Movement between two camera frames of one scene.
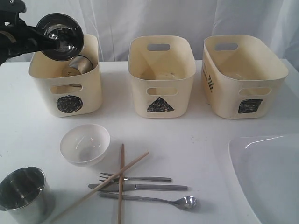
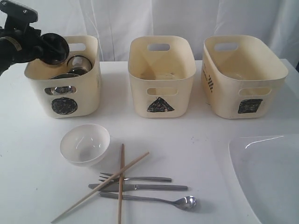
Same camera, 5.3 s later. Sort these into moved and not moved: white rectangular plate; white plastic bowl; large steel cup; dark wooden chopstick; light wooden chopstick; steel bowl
Moved: large steel cup; steel bowl
Not moved: white plastic bowl; dark wooden chopstick; light wooden chopstick; white rectangular plate
